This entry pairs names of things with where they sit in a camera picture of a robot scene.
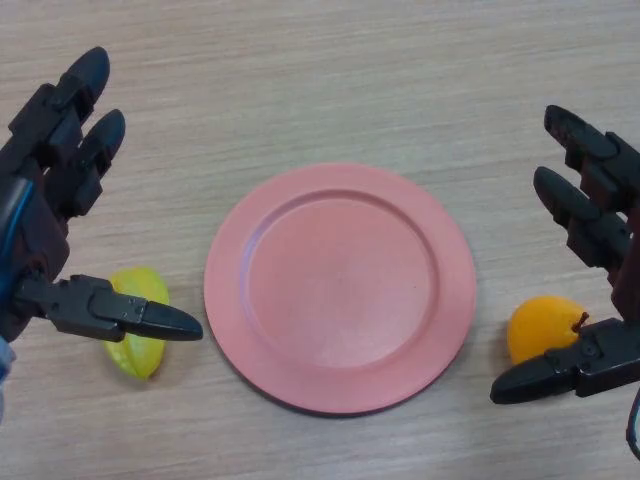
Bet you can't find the pink round plate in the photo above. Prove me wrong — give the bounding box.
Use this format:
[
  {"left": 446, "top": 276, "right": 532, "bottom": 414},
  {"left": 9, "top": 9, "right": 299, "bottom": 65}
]
[{"left": 203, "top": 162, "right": 477, "bottom": 416}]

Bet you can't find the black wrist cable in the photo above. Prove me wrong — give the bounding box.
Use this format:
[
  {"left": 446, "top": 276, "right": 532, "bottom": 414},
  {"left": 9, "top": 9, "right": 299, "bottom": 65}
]
[{"left": 625, "top": 384, "right": 640, "bottom": 464}]

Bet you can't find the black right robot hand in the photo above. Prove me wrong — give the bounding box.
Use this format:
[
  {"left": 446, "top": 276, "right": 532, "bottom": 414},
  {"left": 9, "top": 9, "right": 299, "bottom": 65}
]
[{"left": 489, "top": 104, "right": 640, "bottom": 406}]

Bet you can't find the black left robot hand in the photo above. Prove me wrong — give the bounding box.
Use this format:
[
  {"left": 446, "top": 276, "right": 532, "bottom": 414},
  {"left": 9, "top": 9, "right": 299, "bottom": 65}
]
[{"left": 0, "top": 46, "right": 205, "bottom": 346}]

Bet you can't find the yellow starfruit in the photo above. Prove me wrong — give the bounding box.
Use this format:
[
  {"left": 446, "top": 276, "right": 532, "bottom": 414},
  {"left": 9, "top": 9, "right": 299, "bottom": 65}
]
[{"left": 103, "top": 267, "right": 170, "bottom": 384}]

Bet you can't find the yellow pear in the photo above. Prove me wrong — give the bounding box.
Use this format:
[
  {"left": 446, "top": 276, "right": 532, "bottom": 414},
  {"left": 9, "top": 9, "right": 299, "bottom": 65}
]
[{"left": 507, "top": 295, "right": 590, "bottom": 366}]

